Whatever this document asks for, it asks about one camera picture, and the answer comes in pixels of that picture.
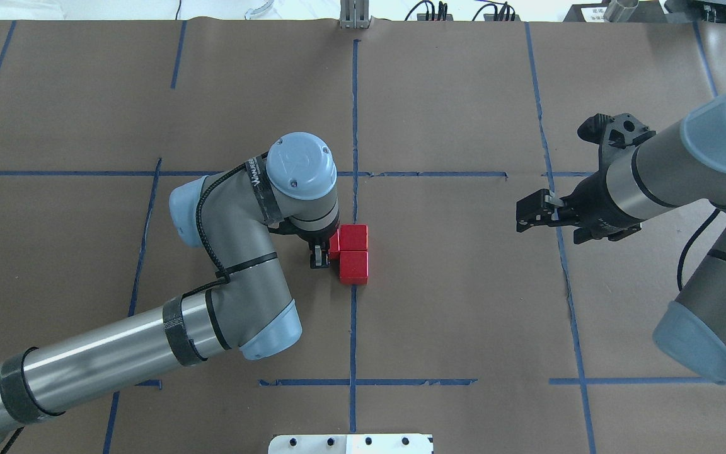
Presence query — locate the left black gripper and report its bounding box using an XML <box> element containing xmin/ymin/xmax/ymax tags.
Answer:
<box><xmin>270</xmin><ymin>218</ymin><xmax>340</xmax><ymax>269</ymax></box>

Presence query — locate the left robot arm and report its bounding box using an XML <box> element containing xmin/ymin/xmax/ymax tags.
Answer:
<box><xmin>0</xmin><ymin>132</ymin><xmax>339</xmax><ymax>443</ymax></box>

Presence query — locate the aluminium profile post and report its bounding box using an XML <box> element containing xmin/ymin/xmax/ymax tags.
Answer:
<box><xmin>339</xmin><ymin>0</ymin><xmax>371</xmax><ymax>30</ymax></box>

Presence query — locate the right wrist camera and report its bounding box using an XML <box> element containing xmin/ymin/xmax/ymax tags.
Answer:
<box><xmin>577</xmin><ymin>113</ymin><xmax>657</xmax><ymax>149</ymax></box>

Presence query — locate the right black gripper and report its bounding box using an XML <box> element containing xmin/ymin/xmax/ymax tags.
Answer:
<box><xmin>516</xmin><ymin>172</ymin><xmax>643</xmax><ymax>245</ymax></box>

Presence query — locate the white camera stand base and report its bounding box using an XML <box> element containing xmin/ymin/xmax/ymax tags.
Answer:
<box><xmin>268</xmin><ymin>433</ymin><xmax>435</xmax><ymax>453</ymax></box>

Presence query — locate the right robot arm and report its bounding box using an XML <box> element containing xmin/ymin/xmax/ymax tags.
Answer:
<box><xmin>516</xmin><ymin>94</ymin><xmax>726</xmax><ymax>385</ymax></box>

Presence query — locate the red block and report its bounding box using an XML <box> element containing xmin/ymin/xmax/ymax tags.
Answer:
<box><xmin>338</xmin><ymin>224</ymin><xmax>369</xmax><ymax>251</ymax></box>
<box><xmin>328</xmin><ymin>229</ymin><xmax>341</xmax><ymax>261</ymax></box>
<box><xmin>339</xmin><ymin>250</ymin><xmax>369</xmax><ymax>286</ymax></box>

